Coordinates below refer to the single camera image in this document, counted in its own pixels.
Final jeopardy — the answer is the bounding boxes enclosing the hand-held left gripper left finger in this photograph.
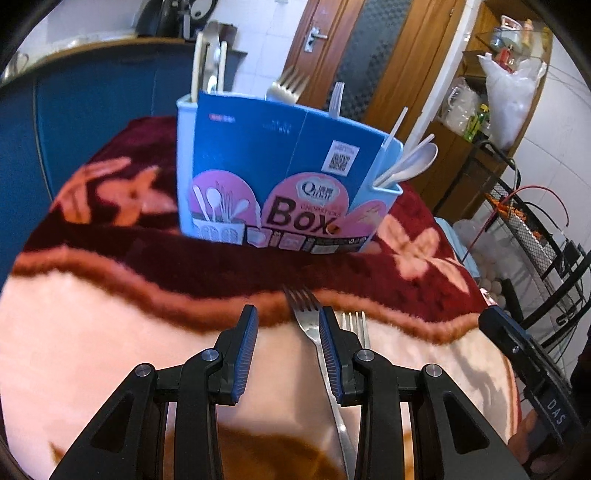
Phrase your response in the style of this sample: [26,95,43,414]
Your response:
[48,305,259,480]

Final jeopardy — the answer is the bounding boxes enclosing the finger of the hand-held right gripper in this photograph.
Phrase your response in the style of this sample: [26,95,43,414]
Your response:
[479,305,539,371]

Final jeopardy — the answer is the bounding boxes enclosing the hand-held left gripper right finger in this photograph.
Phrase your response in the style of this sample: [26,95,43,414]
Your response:
[318,305,532,480]

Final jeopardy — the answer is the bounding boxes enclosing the metal fork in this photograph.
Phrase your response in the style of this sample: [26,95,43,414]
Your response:
[265,68,311,104]
[283,285,355,480]
[341,311,371,350]

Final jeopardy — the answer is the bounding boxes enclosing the light blue utensil holder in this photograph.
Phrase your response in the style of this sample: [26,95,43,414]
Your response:
[175,95,402,254]

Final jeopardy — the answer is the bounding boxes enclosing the white plastic fork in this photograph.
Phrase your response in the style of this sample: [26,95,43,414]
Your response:
[329,82,346,117]

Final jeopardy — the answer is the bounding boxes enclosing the pile of eggs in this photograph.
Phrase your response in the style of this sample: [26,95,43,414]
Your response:
[455,219,509,301]

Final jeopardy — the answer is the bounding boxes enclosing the red floral blanket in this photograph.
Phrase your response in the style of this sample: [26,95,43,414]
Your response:
[0,115,527,480]

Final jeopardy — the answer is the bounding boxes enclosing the white plastic spoon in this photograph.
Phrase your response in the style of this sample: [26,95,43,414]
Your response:
[396,134,435,171]
[383,142,438,188]

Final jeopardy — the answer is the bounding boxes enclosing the wooden shelf unit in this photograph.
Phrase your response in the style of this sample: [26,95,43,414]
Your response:
[365,0,555,222]

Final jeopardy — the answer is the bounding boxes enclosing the green bottle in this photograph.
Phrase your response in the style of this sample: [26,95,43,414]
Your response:
[466,104,490,141]

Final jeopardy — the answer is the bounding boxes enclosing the blue cardboard sleeve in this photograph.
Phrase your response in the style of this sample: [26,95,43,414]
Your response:
[188,91,391,256]

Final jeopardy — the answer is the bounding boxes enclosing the clear bag of goods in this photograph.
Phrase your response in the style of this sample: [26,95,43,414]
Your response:
[441,78,481,134]

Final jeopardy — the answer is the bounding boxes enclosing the white plastic bag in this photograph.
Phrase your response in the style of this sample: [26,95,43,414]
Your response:
[478,52,548,151]

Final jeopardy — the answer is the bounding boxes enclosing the white plastic stick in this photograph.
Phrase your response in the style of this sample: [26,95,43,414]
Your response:
[387,107,409,140]

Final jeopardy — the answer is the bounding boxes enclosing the cream plastic spoon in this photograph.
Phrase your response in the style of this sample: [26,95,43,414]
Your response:
[216,41,228,93]
[191,31,207,103]

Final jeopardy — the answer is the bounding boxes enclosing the glass shelf with bottles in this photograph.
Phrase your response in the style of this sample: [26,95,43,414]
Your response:
[475,14,550,61]

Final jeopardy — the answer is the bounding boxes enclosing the wooden door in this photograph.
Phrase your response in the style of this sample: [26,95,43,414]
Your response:
[281,0,467,134]

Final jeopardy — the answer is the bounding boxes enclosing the blue kitchen counter cabinet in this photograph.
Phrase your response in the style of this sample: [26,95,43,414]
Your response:
[0,39,250,287]

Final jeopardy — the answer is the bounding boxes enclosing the metal spoon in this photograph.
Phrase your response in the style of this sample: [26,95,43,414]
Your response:
[202,21,223,93]

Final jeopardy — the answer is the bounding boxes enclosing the black air fryer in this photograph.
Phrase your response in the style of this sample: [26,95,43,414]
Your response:
[137,0,185,41]

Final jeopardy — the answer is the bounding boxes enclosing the rice cooker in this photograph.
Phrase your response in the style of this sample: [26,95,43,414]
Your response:
[182,0,238,47]

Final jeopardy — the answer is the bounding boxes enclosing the black wire rack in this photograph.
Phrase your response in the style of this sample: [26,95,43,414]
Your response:
[466,141,591,352]

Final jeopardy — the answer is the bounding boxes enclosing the red cable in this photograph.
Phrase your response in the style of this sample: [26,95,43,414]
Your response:
[462,185,571,259]

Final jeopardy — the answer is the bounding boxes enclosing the metal door handle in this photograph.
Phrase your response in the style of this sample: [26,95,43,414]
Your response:
[304,25,329,52]

